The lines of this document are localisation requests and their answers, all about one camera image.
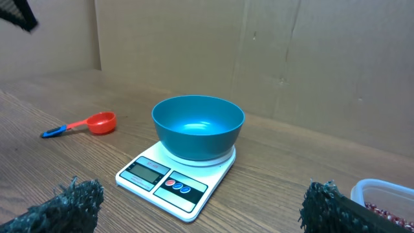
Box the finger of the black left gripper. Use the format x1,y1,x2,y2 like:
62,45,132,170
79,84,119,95
1,0,38,32

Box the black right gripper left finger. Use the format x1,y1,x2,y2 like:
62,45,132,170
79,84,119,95
1,177,104,233

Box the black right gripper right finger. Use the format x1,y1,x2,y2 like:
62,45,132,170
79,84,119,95
298,181,410,233

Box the red measuring scoop blue handle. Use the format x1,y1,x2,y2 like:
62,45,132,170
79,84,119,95
41,111,117,139

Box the white digital kitchen scale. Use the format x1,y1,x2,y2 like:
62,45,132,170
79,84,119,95
115,142,236,223

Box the blue plastic bowl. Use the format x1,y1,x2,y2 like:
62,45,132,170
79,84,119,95
151,95,245,161

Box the clear plastic food container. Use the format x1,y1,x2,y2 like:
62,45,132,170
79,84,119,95
351,179,413,222

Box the red beans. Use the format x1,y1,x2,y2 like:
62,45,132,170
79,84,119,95
364,202,413,232

